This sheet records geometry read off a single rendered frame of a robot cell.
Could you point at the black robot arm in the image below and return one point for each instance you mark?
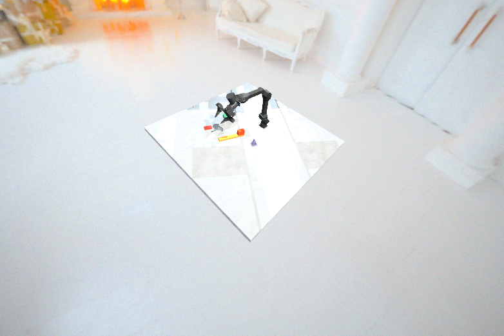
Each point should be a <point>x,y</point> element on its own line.
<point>235,101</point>

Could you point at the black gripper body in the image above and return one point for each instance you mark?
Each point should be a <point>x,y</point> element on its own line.
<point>223,109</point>

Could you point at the yellow bar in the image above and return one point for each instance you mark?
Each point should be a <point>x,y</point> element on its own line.
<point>239,133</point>

